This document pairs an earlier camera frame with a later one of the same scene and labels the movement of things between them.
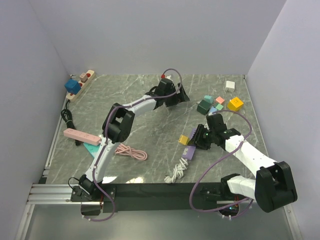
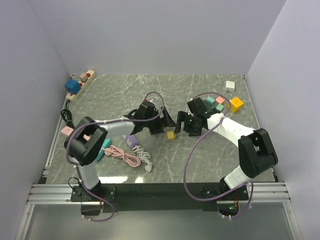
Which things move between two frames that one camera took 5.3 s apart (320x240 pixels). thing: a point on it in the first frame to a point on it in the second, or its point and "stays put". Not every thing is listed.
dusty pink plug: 83,77 stays put
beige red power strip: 90,74 stays put
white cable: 178,171 to 143,156
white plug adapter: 230,86 stays put
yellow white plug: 183,139 to 171,135
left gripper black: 177,100 to 166,121
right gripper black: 196,137 to 182,116
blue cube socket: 72,86 stays put
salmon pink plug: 220,99 stays put
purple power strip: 188,150 to 131,140
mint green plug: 219,106 stays put
